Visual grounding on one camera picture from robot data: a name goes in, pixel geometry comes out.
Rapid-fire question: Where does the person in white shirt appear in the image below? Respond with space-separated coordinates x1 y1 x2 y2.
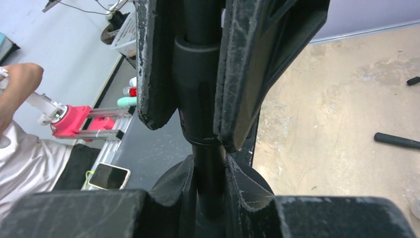
0 63 73 220

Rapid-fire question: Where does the hammer with black handle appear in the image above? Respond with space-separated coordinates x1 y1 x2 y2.
373 132 420 149

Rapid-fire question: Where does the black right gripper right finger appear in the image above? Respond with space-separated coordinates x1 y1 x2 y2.
225 158 415 238

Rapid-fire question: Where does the black round-base microphone stand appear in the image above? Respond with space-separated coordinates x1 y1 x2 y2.
149 0 267 238

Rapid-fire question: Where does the white smartphone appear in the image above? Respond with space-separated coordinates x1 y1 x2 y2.
88 163 131 190

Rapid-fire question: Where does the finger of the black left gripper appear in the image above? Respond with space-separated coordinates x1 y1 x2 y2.
213 0 330 153
135 0 177 130

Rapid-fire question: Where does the pink handheld gripper device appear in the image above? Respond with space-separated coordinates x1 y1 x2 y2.
26 92 135 142

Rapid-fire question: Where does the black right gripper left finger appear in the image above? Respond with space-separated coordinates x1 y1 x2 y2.
0 156 196 238

